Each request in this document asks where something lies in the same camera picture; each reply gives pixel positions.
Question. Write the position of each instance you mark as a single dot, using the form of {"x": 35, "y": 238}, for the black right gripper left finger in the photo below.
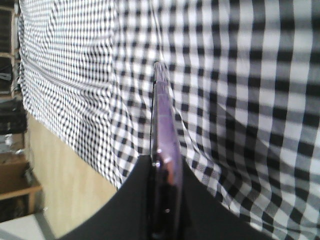
{"x": 124, "y": 216}

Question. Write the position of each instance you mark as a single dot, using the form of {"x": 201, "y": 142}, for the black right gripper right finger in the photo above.
{"x": 202, "y": 217}

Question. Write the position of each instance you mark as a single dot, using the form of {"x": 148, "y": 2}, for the black smartphone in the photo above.
{"x": 166, "y": 160}

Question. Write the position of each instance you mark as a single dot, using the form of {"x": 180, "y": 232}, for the black white checkered duvet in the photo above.
{"x": 244, "y": 79}

